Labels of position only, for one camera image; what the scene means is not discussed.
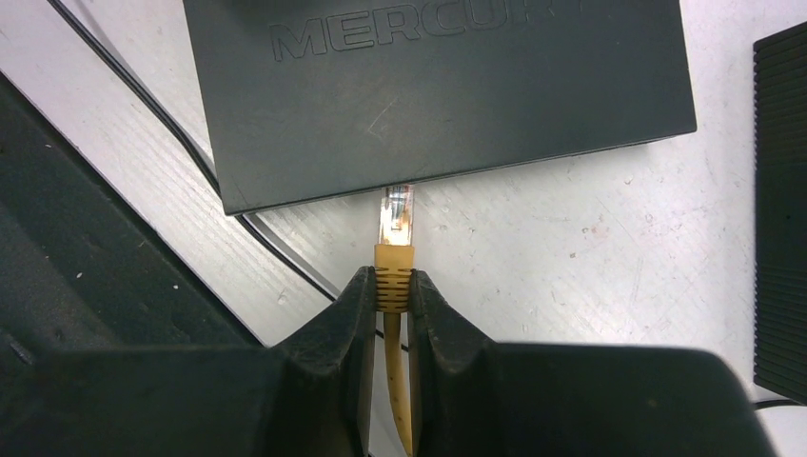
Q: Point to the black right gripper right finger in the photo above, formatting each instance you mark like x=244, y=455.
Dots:
x=473, y=396

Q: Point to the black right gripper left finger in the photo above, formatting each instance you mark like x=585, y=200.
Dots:
x=309, y=395

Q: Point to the black Mercury switch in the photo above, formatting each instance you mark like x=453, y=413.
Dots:
x=307, y=100

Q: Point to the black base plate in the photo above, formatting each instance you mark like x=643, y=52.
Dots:
x=79, y=267

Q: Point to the ribbed black network switch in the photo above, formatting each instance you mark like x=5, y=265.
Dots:
x=780, y=213

